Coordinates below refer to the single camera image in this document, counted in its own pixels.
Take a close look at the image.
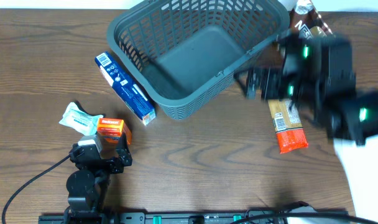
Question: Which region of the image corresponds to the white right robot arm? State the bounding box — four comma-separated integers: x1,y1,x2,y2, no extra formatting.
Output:
247,34,378,223

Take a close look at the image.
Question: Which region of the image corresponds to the grey plastic basket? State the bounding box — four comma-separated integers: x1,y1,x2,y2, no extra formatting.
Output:
106,0,290,119

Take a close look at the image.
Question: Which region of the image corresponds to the brown Nescafe Gold bag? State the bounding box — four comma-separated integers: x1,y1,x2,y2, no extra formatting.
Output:
290,0,333,39

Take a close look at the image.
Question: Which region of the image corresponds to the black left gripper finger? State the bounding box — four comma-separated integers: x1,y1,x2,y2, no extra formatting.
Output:
115,133,130,159
78,134,103,153

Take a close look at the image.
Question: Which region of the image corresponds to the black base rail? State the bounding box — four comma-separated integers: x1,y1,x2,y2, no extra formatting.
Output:
38,210,350,224

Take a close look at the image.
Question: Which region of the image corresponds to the orange Redoxon box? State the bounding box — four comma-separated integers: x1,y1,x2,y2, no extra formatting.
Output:
97,118,132,144

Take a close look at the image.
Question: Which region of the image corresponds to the blue toothpaste box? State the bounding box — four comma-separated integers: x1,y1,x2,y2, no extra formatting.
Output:
94,52,156,126

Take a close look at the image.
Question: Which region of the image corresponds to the light teal wipes packet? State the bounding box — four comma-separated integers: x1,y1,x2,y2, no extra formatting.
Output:
59,102,104,136

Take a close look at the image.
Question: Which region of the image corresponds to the orange tan biscuit packet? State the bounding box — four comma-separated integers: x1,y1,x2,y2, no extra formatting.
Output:
267,100,308,154

